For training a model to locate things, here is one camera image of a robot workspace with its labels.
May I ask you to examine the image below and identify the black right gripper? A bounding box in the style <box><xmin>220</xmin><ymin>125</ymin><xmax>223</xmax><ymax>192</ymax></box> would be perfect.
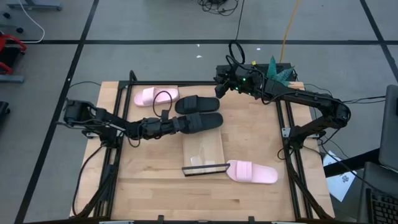
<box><xmin>213</xmin><ymin>67</ymin><xmax>265</xmax><ymax>99</ymax></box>

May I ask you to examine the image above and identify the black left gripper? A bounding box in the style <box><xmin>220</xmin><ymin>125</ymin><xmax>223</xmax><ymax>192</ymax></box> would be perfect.
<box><xmin>142</xmin><ymin>115</ymin><xmax>193</xmax><ymax>140</ymax></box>

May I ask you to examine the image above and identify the black slide sandal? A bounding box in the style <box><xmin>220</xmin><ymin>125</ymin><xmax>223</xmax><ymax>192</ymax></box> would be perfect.
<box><xmin>174</xmin><ymin>95</ymin><xmax>221</xmax><ymax>115</ymax></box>
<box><xmin>182</xmin><ymin>111</ymin><xmax>224</xmax><ymax>135</ymax></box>

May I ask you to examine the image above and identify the pink slide sandal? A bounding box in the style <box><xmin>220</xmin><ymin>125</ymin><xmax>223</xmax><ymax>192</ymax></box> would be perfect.
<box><xmin>226</xmin><ymin>159</ymin><xmax>279</xmax><ymax>185</ymax></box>
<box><xmin>134</xmin><ymin>86</ymin><xmax>180</xmax><ymax>108</ymax></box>

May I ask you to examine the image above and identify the black electronics box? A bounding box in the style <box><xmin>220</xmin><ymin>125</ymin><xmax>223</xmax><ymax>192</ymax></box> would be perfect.
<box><xmin>216</xmin><ymin>63</ymin><xmax>295</xmax><ymax>82</ymax></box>

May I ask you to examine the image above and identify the black desk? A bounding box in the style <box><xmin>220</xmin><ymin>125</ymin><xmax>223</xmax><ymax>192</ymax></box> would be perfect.
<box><xmin>323</xmin><ymin>147</ymin><xmax>398</xmax><ymax>224</ymax></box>

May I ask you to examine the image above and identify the white paper sheet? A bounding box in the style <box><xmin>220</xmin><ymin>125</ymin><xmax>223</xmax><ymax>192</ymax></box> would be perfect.
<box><xmin>322</xmin><ymin>150</ymin><xmax>358</xmax><ymax>202</ymax></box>

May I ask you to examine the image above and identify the grey laptop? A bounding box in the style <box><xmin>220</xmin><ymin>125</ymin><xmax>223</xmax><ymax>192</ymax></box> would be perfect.
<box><xmin>378</xmin><ymin>84</ymin><xmax>398</xmax><ymax>172</ymax></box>

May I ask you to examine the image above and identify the red cart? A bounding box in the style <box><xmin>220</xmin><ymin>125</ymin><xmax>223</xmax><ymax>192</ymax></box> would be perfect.
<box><xmin>0</xmin><ymin>32</ymin><xmax>28</xmax><ymax>76</ymax></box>

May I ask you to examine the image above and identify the black keyboard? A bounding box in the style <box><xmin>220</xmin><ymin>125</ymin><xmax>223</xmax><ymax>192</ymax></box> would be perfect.
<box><xmin>369</xmin><ymin>188</ymin><xmax>398</xmax><ymax>224</ymax></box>

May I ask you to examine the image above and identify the black cable loop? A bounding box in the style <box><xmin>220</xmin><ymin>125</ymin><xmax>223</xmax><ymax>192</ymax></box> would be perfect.
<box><xmin>228</xmin><ymin>40</ymin><xmax>246</xmax><ymax>65</ymax></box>
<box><xmin>152</xmin><ymin>90</ymin><xmax>173</xmax><ymax>118</ymax></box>

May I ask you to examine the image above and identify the black metal table frame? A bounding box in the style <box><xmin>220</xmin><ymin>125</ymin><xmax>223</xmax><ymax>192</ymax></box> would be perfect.
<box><xmin>70</xmin><ymin>70</ymin><xmax>336</xmax><ymax>224</ymax></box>

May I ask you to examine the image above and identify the black cable bundle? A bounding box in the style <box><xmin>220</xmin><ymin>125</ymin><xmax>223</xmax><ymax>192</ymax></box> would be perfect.
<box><xmin>197</xmin><ymin>0</ymin><xmax>240</xmax><ymax>16</ymax></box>

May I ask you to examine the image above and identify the yellow cable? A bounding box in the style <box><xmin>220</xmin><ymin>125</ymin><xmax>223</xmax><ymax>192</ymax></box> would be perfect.
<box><xmin>279</xmin><ymin>0</ymin><xmax>302</xmax><ymax>63</ymax></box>

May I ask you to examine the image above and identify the white cable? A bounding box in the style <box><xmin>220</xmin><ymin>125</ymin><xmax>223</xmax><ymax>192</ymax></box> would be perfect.
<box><xmin>17</xmin><ymin>0</ymin><xmax>46</xmax><ymax>44</ymax></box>

